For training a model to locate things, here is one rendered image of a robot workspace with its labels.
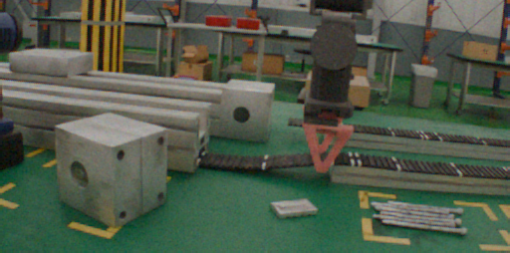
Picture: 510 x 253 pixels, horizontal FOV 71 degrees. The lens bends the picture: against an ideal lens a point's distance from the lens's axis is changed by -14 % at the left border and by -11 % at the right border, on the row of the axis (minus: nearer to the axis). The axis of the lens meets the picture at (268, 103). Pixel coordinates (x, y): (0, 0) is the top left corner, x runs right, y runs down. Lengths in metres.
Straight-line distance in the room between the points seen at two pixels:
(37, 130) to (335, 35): 0.48
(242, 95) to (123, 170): 0.37
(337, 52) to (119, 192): 0.29
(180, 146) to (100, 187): 0.19
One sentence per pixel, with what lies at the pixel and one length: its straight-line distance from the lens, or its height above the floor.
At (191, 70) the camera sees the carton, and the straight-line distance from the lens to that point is 5.82.
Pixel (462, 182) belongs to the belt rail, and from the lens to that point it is 0.67.
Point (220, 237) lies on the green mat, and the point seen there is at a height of 0.78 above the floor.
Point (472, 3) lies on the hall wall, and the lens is 8.80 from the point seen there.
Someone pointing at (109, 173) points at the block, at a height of 0.84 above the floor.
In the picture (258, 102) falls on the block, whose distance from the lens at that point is 0.75.
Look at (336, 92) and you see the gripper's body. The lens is 0.57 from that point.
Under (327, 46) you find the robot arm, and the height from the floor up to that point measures 0.98.
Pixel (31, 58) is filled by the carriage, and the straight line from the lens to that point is 0.91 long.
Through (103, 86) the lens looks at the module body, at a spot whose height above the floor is 0.85.
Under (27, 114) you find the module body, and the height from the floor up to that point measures 0.84.
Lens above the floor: 1.01
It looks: 12 degrees down
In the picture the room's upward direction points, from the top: 5 degrees clockwise
